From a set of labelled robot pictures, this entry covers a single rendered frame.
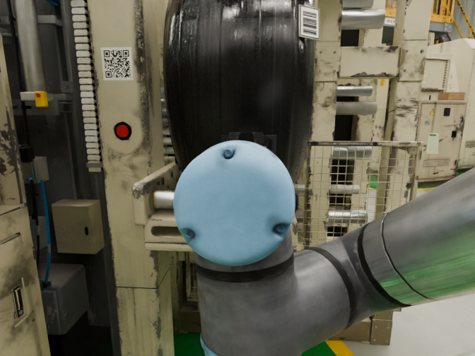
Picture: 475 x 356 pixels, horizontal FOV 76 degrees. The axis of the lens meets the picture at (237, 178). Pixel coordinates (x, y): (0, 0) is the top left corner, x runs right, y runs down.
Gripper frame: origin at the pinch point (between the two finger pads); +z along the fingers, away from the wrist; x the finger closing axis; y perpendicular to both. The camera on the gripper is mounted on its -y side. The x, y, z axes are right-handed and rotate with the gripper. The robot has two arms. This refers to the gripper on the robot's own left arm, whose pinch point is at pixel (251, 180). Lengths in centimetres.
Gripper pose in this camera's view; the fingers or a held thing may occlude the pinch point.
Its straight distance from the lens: 52.8
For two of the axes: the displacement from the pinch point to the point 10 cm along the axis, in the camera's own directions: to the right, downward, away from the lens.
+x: -10.0, -0.2, 0.8
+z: 0.8, -1.0, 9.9
